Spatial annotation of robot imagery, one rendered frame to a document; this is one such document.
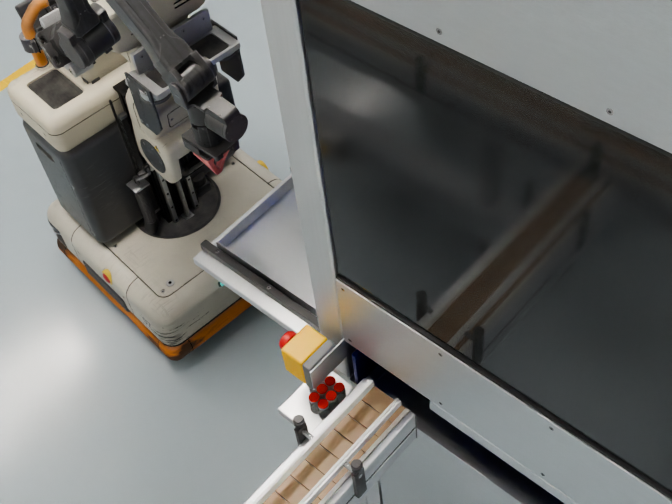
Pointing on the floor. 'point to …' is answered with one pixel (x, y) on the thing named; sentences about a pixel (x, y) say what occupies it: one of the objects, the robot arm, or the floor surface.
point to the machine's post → (306, 165)
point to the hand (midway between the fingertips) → (218, 169)
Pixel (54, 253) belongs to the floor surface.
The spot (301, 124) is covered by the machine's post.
